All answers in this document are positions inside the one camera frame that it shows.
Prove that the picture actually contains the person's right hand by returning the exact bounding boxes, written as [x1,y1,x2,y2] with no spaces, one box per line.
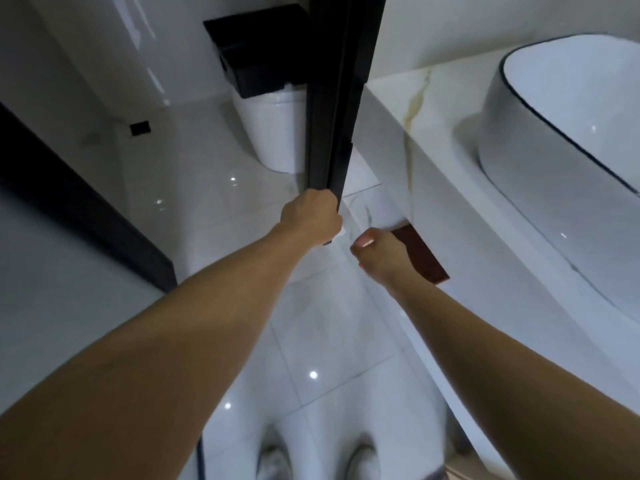
[349,227,417,289]

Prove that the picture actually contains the person's left white shoe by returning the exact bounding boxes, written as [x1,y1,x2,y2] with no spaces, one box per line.
[256,444,294,480]

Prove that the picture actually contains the black sliding door frame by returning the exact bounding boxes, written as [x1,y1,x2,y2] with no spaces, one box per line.
[304,0,388,245]

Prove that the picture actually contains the person's left hand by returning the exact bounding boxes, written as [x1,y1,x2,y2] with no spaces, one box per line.
[280,188,344,244]

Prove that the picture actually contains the person's white shoe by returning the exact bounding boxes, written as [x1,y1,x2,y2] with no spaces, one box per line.
[256,444,294,480]
[344,441,379,480]

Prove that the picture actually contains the person's right white shoe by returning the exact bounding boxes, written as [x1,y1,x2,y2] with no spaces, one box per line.
[344,441,379,480]

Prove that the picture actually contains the white oval basin black rim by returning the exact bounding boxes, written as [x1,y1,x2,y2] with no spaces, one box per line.
[477,34,640,323]

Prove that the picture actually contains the person's right forearm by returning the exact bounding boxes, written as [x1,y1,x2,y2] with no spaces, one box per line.
[387,267,640,480]

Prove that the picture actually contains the white marble vanity counter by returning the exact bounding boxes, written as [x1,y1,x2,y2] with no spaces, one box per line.
[351,45,640,415]

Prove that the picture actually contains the white toilet bowl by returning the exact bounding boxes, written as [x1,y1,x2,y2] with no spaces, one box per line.
[231,85,308,174]

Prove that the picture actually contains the person's left forearm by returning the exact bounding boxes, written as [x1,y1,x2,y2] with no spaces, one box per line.
[0,222,326,480]

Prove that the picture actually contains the brown wooden cabinet panel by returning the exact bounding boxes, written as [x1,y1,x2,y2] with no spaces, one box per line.
[392,224,451,286]

